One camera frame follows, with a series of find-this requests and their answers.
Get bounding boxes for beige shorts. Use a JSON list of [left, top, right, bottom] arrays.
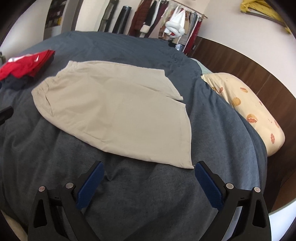
[[32, 61, 193, 169]]

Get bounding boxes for dark navy folded garment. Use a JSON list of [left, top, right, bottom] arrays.
[[1, 75, 31, 90]]

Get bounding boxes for wooden headboard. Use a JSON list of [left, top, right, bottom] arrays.
[[188, 37, 295, 211]]

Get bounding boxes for red folded garment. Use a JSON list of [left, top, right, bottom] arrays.
[[1, 50, 56, 81]]

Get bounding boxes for blue-grey duvet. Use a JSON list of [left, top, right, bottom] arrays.
[[1, 32, 267, 240]]

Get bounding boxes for cream floral pillow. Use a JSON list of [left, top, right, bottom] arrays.
[[201, 73, 285, 156]]

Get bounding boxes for black tall speaker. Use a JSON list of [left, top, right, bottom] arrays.
[[112, 6, 132, 34]]

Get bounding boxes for pale green pillow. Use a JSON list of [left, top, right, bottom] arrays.
[[191, 58, 212, 74]]

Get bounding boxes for clothes rack with garments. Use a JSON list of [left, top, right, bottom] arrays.
[[128, 1, 208, 55]]

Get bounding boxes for white hanging hoodie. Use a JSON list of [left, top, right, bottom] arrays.
[[164, 9, 186, 39]]

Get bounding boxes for yellow cloth on wall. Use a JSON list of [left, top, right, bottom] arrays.
[[240, 0, 292, 34]]

